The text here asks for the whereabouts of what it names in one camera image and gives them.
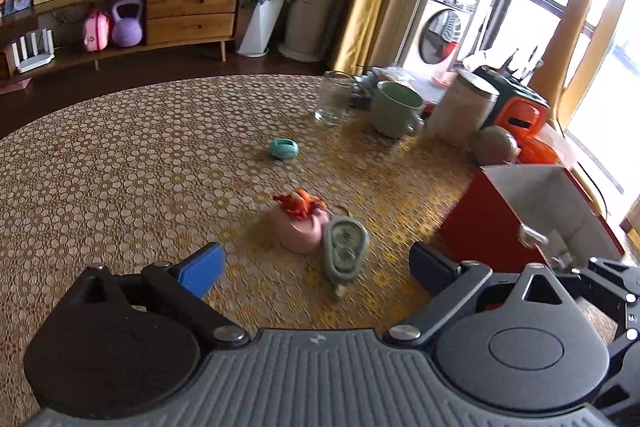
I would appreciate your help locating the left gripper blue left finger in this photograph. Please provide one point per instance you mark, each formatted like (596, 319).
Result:
(178, 291)

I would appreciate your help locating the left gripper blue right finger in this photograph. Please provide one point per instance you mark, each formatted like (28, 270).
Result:
(453, 288)

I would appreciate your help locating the pink heart shaped box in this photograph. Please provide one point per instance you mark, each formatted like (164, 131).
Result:
(299, 236)

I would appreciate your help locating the red orange toy figure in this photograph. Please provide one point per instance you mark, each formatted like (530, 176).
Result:
(299, 204)

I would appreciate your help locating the clear bottle silver cap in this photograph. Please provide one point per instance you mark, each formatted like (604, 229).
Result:
(552, 246)

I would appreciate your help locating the red white cardboard box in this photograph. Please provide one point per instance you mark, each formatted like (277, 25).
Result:
(484, 224)

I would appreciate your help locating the orange tissue packet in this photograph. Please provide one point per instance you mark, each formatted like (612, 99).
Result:
(535, 152)

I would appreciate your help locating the green ceramic mug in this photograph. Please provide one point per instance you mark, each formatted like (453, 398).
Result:
(396, 110)

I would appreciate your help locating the clear drinking glass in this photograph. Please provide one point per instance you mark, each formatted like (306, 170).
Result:
(334, 96)

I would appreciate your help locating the yellow giraffe statue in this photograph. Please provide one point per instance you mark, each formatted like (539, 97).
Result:
(548, 79)

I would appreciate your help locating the washing machine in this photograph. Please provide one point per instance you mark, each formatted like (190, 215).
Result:
(434, 44)

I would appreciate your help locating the purple kettlebell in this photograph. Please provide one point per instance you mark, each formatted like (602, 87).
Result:
(127, 31)

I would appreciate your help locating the white wifi router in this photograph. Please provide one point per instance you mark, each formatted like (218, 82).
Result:
(33, 50)

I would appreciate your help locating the wooden media sideboard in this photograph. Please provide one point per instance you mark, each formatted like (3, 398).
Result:
(111, 28)

